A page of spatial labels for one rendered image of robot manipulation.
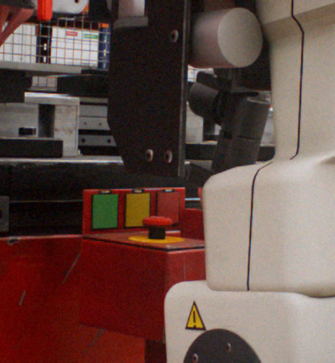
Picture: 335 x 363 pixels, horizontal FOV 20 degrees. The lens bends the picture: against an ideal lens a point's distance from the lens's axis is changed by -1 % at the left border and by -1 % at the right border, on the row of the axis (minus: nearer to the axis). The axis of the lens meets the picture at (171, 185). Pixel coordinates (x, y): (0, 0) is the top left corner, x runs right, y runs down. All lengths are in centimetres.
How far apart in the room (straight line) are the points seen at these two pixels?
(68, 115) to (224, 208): 86
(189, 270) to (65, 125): 42
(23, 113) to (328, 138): 87
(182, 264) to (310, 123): 52
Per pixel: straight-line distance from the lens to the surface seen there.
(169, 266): 118
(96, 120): 188
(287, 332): 66
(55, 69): 123
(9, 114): 148
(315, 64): 70
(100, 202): 129
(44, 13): 146
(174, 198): 140
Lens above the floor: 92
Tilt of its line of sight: 3 degrees down
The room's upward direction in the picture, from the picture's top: 2 degrees clockwise
